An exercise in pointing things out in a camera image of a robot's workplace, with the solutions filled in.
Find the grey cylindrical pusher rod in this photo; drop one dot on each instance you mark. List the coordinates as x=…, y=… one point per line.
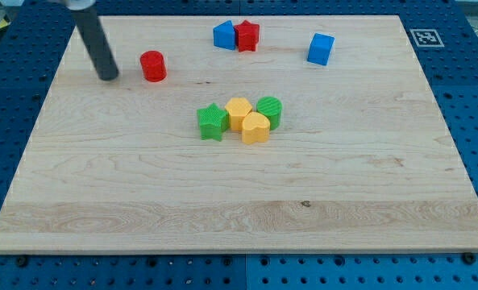
x=94, y=38

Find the white rod mount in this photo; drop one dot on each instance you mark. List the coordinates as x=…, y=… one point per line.
x=75, y=4

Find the red cylinder block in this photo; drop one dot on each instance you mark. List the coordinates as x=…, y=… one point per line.
x=153, y=66

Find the blue triangular block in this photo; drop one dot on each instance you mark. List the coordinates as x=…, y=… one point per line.
x=224, y=35

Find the red star block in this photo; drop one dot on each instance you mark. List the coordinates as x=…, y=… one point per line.
x=247, y=36

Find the green star block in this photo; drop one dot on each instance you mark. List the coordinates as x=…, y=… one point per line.
x=212, y=122

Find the yellow hexagon block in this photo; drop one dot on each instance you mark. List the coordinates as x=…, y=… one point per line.
x=238, y=108

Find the wooden board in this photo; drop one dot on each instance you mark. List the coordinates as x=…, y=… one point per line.
x=362, y=161

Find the yellow heart block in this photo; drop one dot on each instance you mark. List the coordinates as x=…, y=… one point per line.
x=256, y=128

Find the green cylinder block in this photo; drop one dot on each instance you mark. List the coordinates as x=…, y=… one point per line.
x=271, y=107

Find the blue cube block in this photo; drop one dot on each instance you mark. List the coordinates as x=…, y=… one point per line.
x=320, y=49

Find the black board stop bolt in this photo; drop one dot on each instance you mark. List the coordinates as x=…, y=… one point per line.
x=468, y=258
x=21, y=261

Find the white fiducial marker tag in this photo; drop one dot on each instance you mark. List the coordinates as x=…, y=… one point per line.
x=426, y=38

